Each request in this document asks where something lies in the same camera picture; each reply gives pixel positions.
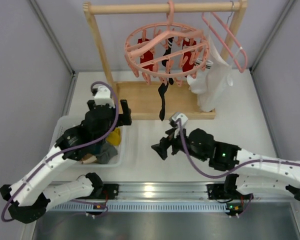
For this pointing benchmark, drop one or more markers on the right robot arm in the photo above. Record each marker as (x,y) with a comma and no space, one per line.
(245,173)

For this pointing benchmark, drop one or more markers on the wooden clothes rack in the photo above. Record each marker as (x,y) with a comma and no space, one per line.
(143,98)

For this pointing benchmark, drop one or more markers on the white plastic basket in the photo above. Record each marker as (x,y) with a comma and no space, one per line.
(69,121)

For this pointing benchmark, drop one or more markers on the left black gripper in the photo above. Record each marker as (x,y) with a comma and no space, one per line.
(106,108)

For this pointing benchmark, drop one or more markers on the white sock with stripes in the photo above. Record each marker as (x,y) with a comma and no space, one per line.
(198,84)

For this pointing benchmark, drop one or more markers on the white cloth garment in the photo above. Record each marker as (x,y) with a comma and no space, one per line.
(217,79)

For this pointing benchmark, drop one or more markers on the left red sock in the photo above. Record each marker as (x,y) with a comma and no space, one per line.
(147,56)

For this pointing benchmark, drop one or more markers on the grey sock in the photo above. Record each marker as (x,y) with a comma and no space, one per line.
(107,152)

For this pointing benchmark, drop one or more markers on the aluminium mounting rail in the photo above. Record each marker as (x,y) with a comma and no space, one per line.
(190,191)

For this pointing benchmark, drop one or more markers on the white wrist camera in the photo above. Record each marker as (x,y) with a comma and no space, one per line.
(178,120)
(102,96)

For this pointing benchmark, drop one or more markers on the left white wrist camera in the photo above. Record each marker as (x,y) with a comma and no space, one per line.
(102,96)

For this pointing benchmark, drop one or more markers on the right red sock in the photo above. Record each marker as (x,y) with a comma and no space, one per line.
(188,42)

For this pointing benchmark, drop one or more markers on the pink wire clothes hanger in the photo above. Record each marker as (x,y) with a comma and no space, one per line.
(231,47)

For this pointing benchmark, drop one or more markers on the red sock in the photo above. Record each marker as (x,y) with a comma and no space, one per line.
(188,42)
(147,56)

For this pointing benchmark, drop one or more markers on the white slotted cable duct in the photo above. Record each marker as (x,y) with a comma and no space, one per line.
(118,206)

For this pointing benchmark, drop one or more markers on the pink round clip hanger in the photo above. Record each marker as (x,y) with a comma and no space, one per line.
(166,40)

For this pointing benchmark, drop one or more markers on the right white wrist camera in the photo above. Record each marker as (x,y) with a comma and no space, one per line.
(178,120)

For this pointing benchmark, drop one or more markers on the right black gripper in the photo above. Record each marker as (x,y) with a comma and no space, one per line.
(172,144)

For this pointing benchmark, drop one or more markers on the brown striped sock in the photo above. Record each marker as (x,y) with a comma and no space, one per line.
(88,159)

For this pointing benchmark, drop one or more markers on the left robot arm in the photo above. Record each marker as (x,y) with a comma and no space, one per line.
(31,197)

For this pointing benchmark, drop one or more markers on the yellow sock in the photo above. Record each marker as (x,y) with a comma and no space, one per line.
(114,138)

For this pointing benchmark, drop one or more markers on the dark teal sock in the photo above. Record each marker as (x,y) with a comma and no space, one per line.
(99,150)

